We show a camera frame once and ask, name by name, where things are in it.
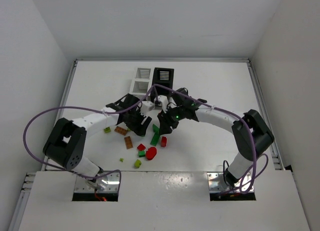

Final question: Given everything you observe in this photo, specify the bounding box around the green slope lego brick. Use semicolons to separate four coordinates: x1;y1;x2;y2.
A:
152;124;160;134

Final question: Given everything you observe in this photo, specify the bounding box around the red rectangular lego brick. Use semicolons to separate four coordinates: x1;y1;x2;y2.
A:
160;136;168;148

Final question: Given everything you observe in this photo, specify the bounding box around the green lego plate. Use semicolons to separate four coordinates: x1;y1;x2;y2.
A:
150;132;161;146

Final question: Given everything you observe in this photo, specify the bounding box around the brown lego plate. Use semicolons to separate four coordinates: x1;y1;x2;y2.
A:
124;136;133;150
114;126;128;136

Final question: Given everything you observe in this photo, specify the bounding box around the small red lego brick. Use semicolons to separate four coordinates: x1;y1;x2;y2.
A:
137;143;146;151

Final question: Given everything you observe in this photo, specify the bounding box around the red rounded lego brick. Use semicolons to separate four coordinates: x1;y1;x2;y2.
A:
145;146;157;161

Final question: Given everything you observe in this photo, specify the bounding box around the lime square lego brick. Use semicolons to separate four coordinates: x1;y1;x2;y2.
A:
104;127;111;134

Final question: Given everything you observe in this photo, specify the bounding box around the lime curved lego brick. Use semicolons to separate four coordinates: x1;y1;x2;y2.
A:
134;159;142;169

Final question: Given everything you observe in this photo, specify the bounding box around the small green lego brick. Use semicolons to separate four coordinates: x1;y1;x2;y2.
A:
138;150;146;158

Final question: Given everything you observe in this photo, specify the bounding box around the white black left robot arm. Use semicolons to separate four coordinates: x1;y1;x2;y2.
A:
43;93;155;180

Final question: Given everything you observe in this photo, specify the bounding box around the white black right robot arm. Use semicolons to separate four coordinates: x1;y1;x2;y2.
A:
154;88;275;191

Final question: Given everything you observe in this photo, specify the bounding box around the white slatted container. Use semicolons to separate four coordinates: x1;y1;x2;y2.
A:
129;67;154;99

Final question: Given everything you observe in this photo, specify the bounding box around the black slatted container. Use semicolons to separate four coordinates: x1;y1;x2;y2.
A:
152;67;174;98

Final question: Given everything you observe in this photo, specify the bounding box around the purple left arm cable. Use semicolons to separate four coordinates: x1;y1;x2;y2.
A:
22;84;157;179

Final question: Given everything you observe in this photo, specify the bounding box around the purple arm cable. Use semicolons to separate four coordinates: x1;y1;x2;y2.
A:
152;84;270;194
22;84;157;179

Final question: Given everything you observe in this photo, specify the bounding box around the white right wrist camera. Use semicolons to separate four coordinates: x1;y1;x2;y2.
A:
154;95;169;113

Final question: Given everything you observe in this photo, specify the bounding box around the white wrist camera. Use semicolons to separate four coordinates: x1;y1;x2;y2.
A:
154;95;169;113
140;101;155;115

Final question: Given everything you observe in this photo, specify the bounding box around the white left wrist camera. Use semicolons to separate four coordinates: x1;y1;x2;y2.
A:
140;101;155;115

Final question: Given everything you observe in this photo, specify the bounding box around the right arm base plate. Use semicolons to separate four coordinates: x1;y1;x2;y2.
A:
206;172;252;194

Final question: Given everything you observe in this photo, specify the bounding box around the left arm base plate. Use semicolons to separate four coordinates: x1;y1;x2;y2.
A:
74;171;121;194

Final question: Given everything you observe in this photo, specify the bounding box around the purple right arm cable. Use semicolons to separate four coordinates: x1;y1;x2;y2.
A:
152;84;270;194

